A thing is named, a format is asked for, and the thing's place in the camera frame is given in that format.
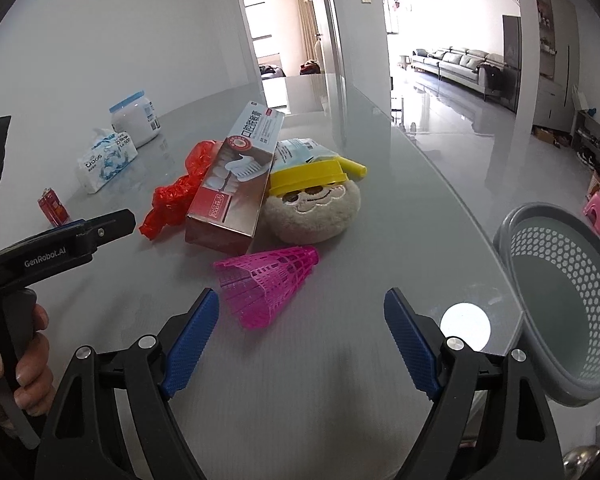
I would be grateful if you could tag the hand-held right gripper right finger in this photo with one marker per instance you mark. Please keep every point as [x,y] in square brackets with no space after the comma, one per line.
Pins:
[410,340]

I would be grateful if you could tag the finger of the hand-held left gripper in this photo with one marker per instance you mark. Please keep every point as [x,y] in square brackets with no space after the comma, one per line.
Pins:
[112,225]
[62,227]

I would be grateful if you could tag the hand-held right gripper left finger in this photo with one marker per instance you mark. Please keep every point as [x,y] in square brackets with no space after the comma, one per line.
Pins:
[195,340]

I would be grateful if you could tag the red plastic bag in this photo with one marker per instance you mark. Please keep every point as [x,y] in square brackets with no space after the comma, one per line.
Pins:
[172,200]

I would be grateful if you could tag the pink plastic shuttlecock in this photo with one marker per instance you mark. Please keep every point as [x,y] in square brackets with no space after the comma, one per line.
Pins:
[270,280]

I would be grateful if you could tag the long toothpaste box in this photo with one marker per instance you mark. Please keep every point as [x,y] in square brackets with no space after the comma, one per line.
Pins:
[230,185]

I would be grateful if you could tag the grey perforated basket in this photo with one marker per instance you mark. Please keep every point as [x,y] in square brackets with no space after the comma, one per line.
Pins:
[530,285]

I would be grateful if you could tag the beige round plush toy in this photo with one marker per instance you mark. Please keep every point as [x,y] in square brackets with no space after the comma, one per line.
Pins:
[310,215]

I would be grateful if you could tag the yellow foam tube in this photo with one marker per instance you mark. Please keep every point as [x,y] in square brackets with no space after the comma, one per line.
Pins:
[355,167]

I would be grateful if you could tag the blue white plastic packet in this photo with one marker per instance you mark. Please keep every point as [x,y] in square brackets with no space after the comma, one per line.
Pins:
[295,152]

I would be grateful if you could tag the person's left hand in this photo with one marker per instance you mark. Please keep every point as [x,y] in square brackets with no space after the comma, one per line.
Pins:
[35,360]

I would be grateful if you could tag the small red box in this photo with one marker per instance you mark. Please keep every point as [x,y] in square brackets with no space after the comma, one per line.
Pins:
[54,207]

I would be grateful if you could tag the white blue tissue pack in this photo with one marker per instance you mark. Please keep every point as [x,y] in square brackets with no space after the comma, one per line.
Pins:
[105,162]

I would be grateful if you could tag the white jar with blue lid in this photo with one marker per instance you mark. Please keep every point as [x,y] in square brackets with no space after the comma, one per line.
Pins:
[135,120]

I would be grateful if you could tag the round metal knob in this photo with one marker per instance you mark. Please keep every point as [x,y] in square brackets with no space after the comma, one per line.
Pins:
[580,465]

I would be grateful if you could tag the orange white bin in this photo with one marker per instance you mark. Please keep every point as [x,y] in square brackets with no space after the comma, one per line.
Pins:
[595,185]

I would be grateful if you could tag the cardboard box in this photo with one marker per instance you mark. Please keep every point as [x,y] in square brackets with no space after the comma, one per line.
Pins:
[542,135]

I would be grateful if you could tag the dark red bag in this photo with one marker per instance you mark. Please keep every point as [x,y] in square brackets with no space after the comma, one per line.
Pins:
[310,67]

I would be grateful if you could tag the beige curtain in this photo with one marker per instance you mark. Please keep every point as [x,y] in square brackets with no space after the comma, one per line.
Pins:
[305,30]

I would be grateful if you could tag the shoe rack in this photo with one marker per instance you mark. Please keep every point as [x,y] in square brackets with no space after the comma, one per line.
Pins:
[592,135]

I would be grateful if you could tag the white shelf cabinet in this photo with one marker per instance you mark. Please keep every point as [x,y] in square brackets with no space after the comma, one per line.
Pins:
[550,100]

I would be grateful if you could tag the grey sofa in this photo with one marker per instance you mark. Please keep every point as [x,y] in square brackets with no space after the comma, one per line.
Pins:
[460,62]

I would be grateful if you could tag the white door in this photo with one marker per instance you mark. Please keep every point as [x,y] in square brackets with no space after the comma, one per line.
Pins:
[330,35]

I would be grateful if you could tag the dark refrigerator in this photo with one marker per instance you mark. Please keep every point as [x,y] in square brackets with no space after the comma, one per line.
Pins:
[511,60]

